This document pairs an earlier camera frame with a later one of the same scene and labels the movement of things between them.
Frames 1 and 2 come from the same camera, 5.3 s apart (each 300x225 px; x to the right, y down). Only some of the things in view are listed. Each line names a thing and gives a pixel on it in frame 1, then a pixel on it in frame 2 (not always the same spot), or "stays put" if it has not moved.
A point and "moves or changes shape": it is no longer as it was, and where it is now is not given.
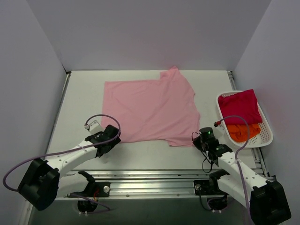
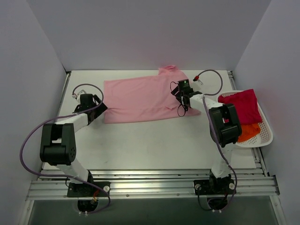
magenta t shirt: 243,104 stays put
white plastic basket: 265,137 stays put
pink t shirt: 162,110 moves or changes shape
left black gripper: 111,135 to 98,111
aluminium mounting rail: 138,183 stays put
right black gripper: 197,142 to 179,92
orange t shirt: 240,132 stays put
